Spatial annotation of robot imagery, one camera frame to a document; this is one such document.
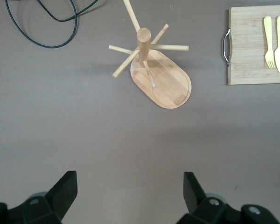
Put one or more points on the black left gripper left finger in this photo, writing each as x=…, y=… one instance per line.
x=58, y=203

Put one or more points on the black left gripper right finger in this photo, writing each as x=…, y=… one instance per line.
x=200, y=207

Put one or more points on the brown table cover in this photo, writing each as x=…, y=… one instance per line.
x=84, y=128

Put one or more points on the wooden mug tree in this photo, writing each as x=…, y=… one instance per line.
x=168, y=88

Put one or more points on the wooden cutting board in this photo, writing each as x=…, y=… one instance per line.
x=247, y=46

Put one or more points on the yellow plastic fork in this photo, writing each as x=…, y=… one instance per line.
x=268, y=35

